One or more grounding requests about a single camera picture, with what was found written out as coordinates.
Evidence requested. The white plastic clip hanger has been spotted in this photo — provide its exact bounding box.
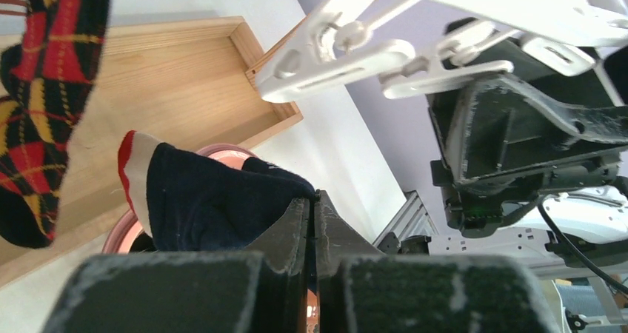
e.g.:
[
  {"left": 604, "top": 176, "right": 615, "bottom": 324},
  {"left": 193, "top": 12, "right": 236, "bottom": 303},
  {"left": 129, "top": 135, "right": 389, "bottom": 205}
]
[{"left": 254, "top": 0, "right": 627, "bottom": 104}]

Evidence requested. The black red cuff sock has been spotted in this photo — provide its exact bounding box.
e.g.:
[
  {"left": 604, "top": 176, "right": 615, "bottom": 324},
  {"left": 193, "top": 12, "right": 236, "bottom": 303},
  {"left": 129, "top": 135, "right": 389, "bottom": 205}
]
[{"left": 118, "top": 131, "right": 315, "bottom": 252}]

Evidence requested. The pink plastic basket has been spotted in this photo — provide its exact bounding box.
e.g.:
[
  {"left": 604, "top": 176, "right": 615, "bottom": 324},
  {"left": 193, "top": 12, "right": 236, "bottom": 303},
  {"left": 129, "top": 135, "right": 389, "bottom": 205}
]
[{"left": 101, "top": 144, "right": 319, "bottom": 332}]

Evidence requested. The brown patterned sock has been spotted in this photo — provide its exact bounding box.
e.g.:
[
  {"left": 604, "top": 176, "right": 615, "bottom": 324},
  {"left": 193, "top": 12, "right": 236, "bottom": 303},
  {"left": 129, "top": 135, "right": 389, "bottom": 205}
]
[{"left": 1, "top": 0, "right": 110, "bottom": 249}]

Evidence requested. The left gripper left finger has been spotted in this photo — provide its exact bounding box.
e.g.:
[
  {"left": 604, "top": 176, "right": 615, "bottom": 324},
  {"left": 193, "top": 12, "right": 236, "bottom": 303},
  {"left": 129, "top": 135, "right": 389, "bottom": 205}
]
[{"left": 44, "top": 199, "right": 310, "bottom": 332}]

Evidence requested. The wooden hanging rack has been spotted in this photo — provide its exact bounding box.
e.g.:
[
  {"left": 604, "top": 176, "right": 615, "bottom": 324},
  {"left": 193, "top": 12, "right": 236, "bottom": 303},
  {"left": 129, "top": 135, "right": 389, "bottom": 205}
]
[{"left": 1, "top": 16, "right": 302, "bottom": 285}]

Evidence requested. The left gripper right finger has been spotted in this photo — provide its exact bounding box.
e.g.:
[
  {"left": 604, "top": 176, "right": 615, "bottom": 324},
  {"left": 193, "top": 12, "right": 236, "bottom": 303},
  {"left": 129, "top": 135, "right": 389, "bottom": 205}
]
[{"left": 313, "top": 190, "right": 559, "bottom": 332}]

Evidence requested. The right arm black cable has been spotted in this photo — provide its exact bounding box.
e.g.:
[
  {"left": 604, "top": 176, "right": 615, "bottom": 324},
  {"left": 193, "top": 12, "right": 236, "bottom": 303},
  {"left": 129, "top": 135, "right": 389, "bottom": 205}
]
[{"left": 537, "top": 198, "right": 628, "bottom": 297}]

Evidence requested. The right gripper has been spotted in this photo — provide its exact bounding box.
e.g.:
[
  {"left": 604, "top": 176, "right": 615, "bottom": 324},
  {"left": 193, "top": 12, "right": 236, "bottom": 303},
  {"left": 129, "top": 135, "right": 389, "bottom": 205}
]
[{"left": 428, "top": 35, "right": 627, "bottom": 238}]

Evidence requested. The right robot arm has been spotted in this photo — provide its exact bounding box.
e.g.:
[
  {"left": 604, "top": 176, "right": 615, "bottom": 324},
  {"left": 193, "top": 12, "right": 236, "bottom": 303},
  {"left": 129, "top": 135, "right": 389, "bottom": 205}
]
[{"left": 375, "top": 18, "right": 627, "bottom": 332}]

